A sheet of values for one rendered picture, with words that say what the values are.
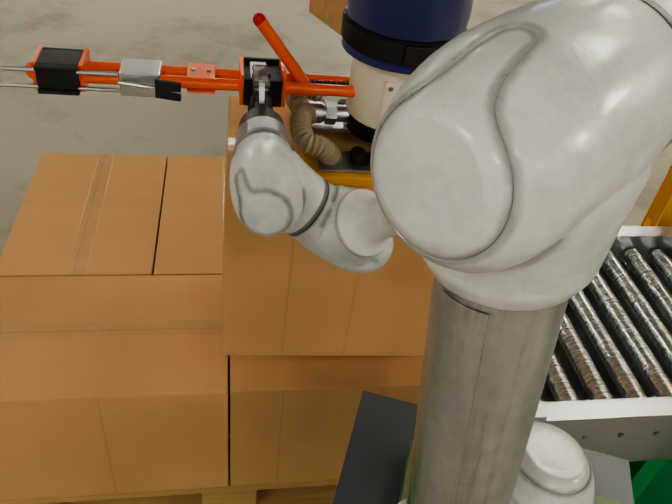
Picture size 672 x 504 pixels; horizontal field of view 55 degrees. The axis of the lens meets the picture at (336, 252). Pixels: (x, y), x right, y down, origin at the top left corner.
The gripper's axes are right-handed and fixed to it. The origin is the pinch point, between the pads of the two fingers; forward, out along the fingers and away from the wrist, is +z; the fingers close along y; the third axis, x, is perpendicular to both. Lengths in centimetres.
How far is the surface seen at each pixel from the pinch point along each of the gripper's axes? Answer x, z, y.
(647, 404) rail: 90, -31, 60
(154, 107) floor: -46, 216, 120
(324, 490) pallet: 22, -15, 118
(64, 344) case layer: -43, -4, 66
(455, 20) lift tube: 31.8, -8.6, -16.6
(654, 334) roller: 109, -5, 66
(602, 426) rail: 78, -34, 63
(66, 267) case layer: -48, 23, 66
